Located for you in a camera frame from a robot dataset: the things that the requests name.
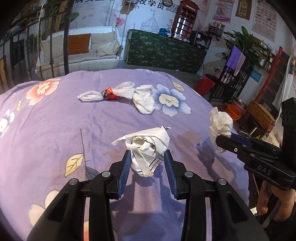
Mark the red phone booth cabinet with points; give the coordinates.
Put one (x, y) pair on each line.
(184, 20)

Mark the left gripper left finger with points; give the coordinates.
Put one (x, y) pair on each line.
(63, 219)

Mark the white paper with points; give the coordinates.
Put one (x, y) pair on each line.
(143, 100)

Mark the red ladder shelf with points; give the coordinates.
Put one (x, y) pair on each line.
(272, 83)

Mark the person's right hand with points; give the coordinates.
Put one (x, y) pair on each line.
(272, 200)

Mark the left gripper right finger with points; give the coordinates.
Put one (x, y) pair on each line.
(213, 204)

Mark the orange cushion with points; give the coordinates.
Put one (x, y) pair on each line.
(78, 44)

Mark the white plastic bag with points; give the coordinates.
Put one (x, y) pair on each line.
(125, 90)

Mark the green potted plant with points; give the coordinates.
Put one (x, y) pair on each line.
(251, 47)

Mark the red black snack wrapper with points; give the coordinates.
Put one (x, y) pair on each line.
(108, 94)

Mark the white striped paper bag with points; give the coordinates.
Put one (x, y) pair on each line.
(147, 148)

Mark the red bin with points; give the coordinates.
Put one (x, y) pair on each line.
(204, 85)

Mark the white tissue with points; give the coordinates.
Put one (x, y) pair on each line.
(221, 124)

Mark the black metal bed frame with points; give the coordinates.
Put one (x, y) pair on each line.
(36, 44)

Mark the brown stool cushion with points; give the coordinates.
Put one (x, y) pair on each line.
(261, 115)

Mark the black clothes rack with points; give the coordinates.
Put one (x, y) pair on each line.
(231, 82)

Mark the green patterned counter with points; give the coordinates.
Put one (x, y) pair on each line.
(153, 50)

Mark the purple towel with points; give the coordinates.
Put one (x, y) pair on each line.
(233, 58)

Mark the orange bucket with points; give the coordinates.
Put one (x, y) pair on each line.
(233, 112)

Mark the purple floral bed cover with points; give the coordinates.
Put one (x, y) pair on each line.
(48, 136)

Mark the white wicker swing sofa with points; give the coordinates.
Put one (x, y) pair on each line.
(104, 52)

